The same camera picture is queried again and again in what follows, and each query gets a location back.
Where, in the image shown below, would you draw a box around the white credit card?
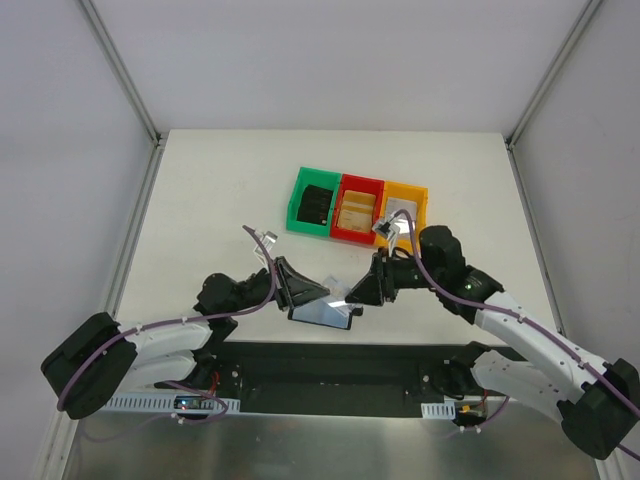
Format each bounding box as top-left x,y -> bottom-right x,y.
322,275 -> 351,303

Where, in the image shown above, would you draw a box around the black leather card holder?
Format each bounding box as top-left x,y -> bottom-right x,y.
288,296 -> 364,330

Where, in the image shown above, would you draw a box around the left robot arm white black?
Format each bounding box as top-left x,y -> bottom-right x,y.
40,257 -> 330,420

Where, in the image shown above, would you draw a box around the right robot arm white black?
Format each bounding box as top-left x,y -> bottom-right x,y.
346,225 -> 639,460

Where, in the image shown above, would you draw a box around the white cards in yellow bin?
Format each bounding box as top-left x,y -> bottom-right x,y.
382,198 -> 419,234

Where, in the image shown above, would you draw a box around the gold cards in red bin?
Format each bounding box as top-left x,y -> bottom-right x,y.
337,190 -> 376,233

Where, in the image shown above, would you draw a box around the black cards in green bin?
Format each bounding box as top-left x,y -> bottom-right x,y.
296,185 -> 333,226

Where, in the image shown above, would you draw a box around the yellow plastic bin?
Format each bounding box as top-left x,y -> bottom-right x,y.
373,181 -> 428,252

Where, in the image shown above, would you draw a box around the red plastic bin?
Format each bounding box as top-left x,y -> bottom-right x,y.
330,174 -> 384,246

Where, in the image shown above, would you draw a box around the green plastic bin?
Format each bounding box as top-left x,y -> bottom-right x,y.
286,167 -> 342,237

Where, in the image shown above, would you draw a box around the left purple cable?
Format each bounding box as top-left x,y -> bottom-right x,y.
56,224 -> 279,426

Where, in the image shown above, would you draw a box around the purple cable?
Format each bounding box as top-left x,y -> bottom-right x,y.
394,208 -> 640,459
56,224 -> 279,426

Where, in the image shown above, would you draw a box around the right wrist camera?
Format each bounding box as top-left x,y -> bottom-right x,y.
372,218 -> 401,250

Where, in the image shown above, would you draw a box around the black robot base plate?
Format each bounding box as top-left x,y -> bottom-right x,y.
154,342 -> 531,416

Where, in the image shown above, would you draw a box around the right white cable duct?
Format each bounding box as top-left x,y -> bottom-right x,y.
420,402 -> 457,421

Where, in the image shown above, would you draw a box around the white cable duct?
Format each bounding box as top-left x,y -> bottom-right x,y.
420,402 -> 457,421
101,393 -> 241,415

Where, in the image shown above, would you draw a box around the right aluminium table rail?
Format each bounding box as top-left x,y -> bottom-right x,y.
506,146 -> 566,336

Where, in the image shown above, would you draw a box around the aluminium table rail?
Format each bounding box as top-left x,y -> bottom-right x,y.
98,137 -> 167,319
506,146 -> 566,336

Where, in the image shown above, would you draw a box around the left aluminium table rail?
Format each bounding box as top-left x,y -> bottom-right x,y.
98,137 -> 167,319

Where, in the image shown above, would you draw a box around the left white cable duct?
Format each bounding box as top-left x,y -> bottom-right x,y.
101,393 -> 241,415

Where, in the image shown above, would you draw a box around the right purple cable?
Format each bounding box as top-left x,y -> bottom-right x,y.
394,208 -> 640,459

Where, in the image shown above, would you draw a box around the left aluminium frame post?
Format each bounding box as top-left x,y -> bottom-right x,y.
75,0 -> 162,146

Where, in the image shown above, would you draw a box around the aluminium frame post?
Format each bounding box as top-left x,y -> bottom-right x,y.
505,0 -> 606,151
75,0 -> 162,146

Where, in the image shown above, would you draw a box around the right aluminium frame post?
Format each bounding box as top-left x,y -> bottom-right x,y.
505,0 -> 606,151

